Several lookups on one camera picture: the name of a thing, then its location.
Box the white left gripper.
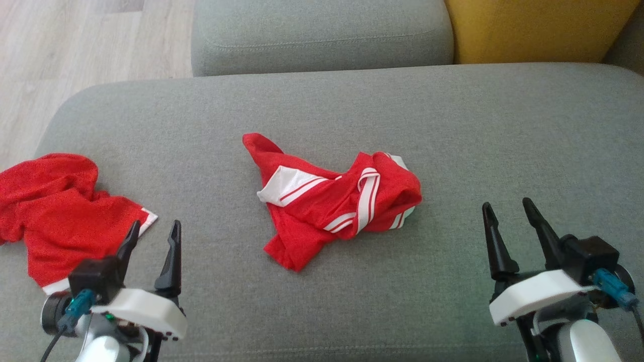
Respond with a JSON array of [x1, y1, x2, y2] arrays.
[[91, 220, 188, 342]]

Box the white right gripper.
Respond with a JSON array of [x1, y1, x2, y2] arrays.
[[481, 197, 598, 327]]

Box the red shorts with white trim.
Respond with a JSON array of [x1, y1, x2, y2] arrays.
[[0, 153, 159, 296]]

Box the red Bulls 23 basketball jersey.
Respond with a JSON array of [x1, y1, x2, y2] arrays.
[[242, 133, 423, 273]]

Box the mustard yellow cushion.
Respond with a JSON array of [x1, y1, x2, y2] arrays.
[[444, 0, 642, 65]]

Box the large grey sofa seat cushion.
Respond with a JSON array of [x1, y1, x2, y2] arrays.
[[0, 62, 644, 362]]

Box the grey sofa corner cushion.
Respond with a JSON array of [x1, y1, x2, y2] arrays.
[[603, 4, 644, 77]]

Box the grey sofa back cushion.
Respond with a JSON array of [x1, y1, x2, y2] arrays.
[[191, 0, 455, 77]]

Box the teal plug left camera cable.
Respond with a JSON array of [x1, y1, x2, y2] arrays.
[[39, 289, 97, 362]]

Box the teal plug camera cable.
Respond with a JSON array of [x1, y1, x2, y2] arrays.
[[592, 268, 644, 337], [39, 289, 97, 362]]

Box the teal plug right camera cable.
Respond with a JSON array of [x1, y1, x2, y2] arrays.
[[592, 268, 644, 337]]

